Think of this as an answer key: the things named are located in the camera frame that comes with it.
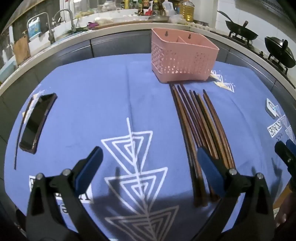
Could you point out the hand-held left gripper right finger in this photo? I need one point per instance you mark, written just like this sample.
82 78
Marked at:
209 166

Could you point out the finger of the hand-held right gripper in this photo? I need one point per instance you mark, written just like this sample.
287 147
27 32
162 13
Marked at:
283 151

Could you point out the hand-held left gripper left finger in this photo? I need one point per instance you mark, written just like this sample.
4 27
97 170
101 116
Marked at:
89 169

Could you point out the bunch of brown wooden chopsticks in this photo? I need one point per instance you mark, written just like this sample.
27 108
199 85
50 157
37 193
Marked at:
203 129

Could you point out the pink plastic utensil basket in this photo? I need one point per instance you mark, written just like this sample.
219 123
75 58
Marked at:
182 58

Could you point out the small white device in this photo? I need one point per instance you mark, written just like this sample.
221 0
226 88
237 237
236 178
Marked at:
271 107

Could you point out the black smartphone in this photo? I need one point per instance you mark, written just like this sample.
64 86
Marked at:
35 120

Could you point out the blue printed tablecloth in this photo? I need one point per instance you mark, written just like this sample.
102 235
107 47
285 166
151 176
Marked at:
104 97

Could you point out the thin dark stick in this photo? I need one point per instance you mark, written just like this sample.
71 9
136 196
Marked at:
21 129

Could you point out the black wok with lid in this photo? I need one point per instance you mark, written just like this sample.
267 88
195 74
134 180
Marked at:
281 52

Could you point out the black gas stove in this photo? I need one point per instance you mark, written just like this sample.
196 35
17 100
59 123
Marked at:
261 52

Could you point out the blue plastic container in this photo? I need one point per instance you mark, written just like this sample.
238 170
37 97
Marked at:
7 69

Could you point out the upright wooden cutting board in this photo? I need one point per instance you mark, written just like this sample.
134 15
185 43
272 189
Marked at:
21 49

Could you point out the egg tray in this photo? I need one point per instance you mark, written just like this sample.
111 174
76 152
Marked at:
200 26

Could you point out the tall steel faucet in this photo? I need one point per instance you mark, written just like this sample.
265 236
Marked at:
51 32

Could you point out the purple vegetable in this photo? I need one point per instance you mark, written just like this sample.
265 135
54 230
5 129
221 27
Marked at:
93 25

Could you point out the black ladle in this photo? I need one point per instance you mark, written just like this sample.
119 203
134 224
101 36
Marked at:
225 15

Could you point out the flat wooden cutting board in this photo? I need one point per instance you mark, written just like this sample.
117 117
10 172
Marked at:
124 23

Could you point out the white jug with blue label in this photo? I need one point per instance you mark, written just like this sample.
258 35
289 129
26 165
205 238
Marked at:
34 29

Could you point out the curved steel faucet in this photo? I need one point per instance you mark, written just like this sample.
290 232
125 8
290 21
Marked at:
71 18

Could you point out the metal basin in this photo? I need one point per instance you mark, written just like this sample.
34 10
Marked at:
158 18

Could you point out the large yellow oil bottle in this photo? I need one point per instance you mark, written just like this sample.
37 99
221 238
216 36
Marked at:
186 11

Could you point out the tray of white food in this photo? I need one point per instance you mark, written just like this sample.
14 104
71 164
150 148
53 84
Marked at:
134 18

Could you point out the white plastic jug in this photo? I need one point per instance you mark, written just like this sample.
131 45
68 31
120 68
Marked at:
168 8

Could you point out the row of condiment bottles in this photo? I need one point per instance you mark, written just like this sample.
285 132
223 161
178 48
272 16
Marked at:
143 4

